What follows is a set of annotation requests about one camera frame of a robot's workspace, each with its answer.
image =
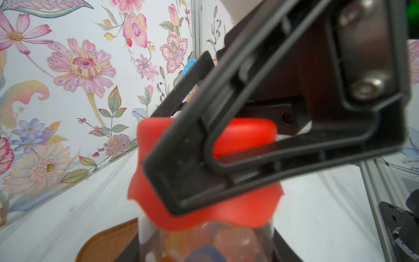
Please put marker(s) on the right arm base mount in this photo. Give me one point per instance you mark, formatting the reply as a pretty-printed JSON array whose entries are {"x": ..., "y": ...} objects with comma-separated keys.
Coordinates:
[{"x": 402, "y": 227}]

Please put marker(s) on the red lid jar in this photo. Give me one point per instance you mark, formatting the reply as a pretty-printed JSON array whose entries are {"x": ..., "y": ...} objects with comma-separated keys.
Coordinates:
[{"x": 230, "y": 229}]

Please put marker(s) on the brown wooden tray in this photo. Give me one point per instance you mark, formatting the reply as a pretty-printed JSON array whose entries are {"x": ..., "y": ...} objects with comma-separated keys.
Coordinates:
[{"x": 108, "y": 244}]

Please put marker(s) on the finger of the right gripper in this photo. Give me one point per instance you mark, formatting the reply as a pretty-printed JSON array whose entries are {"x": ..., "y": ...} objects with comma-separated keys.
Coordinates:
[
  {"x": 300, "y": 86},
  {"x": 197, "y": 73}
]

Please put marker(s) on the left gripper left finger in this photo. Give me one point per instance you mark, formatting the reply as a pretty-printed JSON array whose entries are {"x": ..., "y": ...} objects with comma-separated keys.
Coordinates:
[{"x": 131, "y": 253}]

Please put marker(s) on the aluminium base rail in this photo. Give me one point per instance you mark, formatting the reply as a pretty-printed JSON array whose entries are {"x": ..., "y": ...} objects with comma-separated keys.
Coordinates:
[{"x": 386, "y": 182}]

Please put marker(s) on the blue microphone on stand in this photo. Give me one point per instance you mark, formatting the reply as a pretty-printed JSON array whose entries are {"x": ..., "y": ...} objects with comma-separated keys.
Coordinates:
[{"x": 187, "y": 67}]

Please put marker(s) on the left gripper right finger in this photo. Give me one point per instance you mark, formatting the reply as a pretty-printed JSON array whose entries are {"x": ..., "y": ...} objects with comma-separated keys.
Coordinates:
[{"x": 282, "y": 251}]

